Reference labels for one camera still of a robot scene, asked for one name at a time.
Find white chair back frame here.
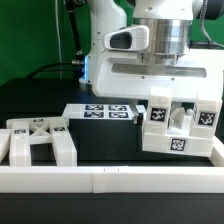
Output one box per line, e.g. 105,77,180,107
0,117,77,167

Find white fence bar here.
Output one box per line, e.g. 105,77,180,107
0,167,224,193
210,137,224,167

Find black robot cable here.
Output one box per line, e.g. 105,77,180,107
25,0,86,80

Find white front fence bar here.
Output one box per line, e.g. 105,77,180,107
0,167,224,193

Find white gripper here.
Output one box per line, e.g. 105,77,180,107
92,49,224,125

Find white thin cable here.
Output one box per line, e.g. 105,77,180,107
54,0,64,80

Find white marker base plate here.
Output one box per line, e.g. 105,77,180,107
63,104,134,120

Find white right fence bar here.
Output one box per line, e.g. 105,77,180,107
210,137,224,167

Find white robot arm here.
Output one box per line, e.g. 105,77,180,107
87,0,224,102

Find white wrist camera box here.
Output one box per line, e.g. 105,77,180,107
102,25,150,51

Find grey braided wrist cable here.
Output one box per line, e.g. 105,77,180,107
188,0,224,51

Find white chair seat part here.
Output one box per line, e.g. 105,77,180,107
140,106,216,158

